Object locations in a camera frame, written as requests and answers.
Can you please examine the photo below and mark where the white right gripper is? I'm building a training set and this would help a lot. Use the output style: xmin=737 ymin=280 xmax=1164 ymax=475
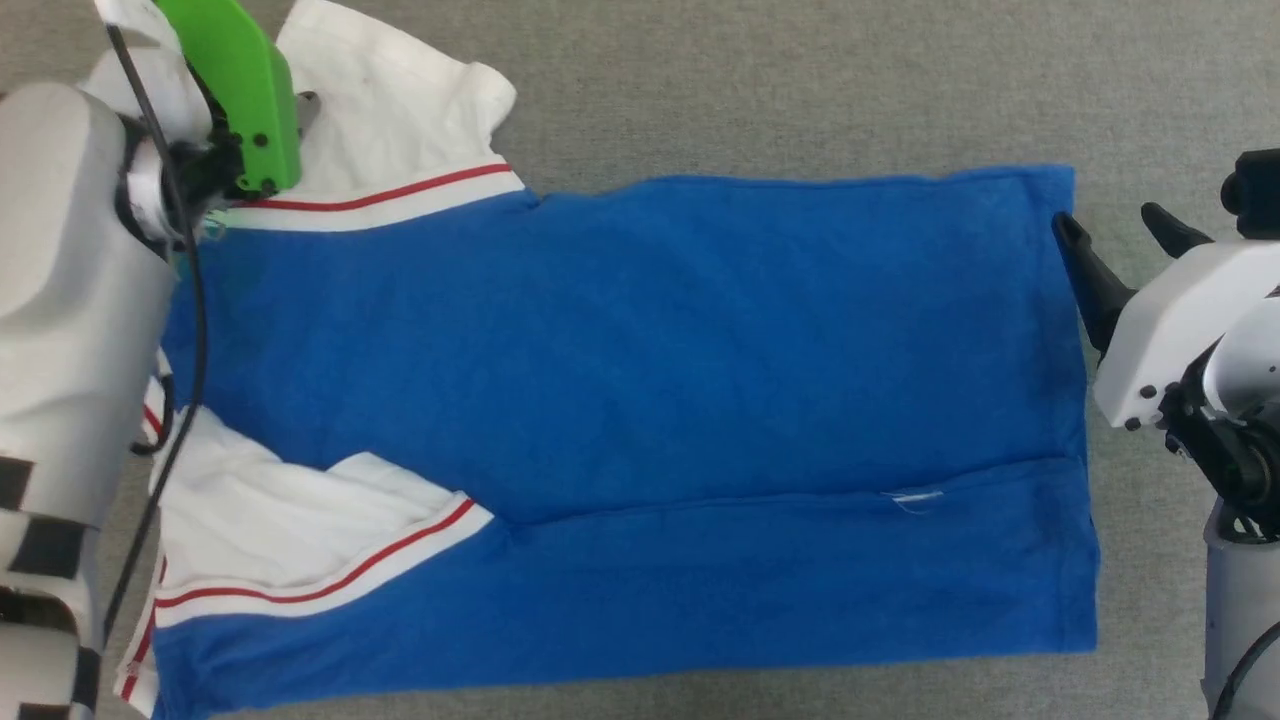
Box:
xmin=1052 ymin=202 xmax=1280 ymax=433

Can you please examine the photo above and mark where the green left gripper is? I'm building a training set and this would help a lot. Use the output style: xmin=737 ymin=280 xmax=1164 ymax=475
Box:
xmin=155 ymin=0 xmax=304 ymax=197

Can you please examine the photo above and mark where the blue shirt with white sleeves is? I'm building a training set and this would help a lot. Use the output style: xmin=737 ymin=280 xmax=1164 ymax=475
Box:
xmin=112 ymin=0 xmax=1101 ymax=719

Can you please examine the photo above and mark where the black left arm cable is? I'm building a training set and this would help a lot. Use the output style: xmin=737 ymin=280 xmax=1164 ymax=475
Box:
xmin=100 ymin=25 xmax=211 ymax=641

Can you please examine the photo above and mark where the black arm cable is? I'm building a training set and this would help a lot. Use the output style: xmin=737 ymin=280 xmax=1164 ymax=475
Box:
xmin=100 ymin=25 xmax=211 ymax=641
xmin=1208 ymin=620 xmax=1280 ymax=720

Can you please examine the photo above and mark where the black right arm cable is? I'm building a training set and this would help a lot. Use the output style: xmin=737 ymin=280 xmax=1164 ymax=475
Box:
xmin=1208 ymin=620 xmax=1280 ymax=720

